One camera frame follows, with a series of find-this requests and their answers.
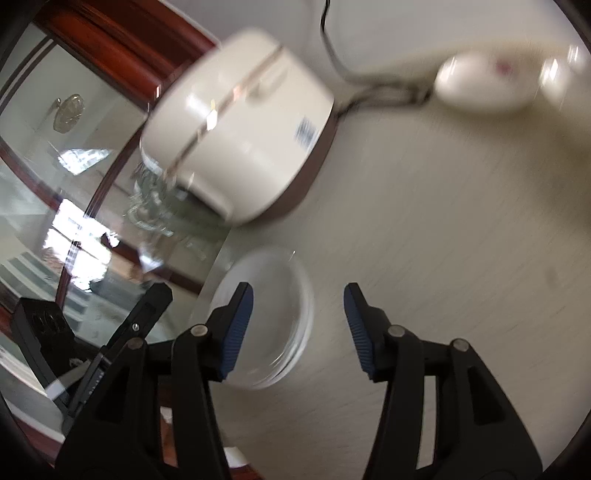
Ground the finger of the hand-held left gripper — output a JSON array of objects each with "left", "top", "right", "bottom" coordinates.
[{"left": 60, "top": 282, "right": 174, "bottom": 435}]

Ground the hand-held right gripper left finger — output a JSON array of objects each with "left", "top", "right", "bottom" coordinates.
[{"left": 55, "top": 281, "right": 254, "bottom": 480}]

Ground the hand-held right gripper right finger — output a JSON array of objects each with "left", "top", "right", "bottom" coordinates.
[{"left": 343, "top": 283, "right": 544, "bottom": 480}]

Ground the white bowl with red print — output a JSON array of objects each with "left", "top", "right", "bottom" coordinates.
[{"left": 434, "top": 48, "right": 540, "bottom": 114}]

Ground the glass door panel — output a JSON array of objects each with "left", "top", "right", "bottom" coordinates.
[{"left": 0, "top": 23, "right": 232, "bottom": 416}]

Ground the white rice cooker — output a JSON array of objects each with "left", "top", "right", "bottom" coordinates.
[{"left": 140, "top": 28, "right": 340, "bottom": 227}]

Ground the gold round ornament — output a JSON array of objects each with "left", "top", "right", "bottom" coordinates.
[{"left": 53, "top": 93, "right": 88, "bottom": 133}]

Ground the red wooden door frame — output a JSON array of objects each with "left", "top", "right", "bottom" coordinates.
[{"left": 0, "top": 0, "right": 220, "bottom": 462}]

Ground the black power cable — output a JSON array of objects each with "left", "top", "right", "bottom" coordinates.
[{"left": 320, "top": 0, "right": 433, "bottom": 117}]

